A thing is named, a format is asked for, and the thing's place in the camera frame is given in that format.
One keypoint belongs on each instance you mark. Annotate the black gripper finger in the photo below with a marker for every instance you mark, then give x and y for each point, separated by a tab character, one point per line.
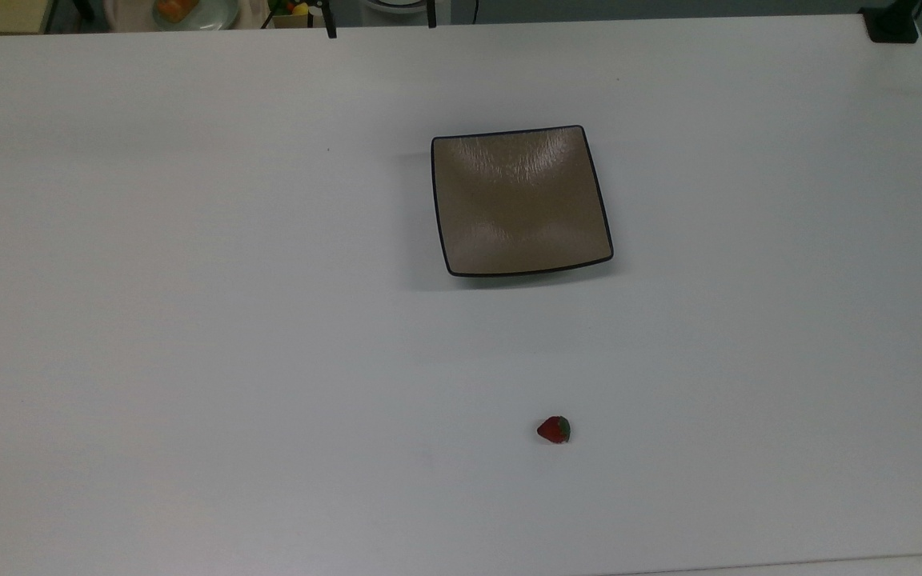
331	22
432	14

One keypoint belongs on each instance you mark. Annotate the red strawberry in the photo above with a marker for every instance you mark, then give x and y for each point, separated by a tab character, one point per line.
551	430

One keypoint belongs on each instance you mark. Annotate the square beige ceramic plate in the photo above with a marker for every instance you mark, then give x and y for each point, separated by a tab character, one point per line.
519	204

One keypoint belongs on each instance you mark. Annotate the white round object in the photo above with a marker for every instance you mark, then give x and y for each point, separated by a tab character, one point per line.
397	10

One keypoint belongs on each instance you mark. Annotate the box with colourful fruits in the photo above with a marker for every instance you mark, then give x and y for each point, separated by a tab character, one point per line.
291	13

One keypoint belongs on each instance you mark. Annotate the orange food piece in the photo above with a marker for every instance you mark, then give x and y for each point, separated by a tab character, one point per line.
177	8

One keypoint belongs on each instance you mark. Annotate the black table clamp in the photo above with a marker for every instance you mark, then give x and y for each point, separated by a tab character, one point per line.
891	26

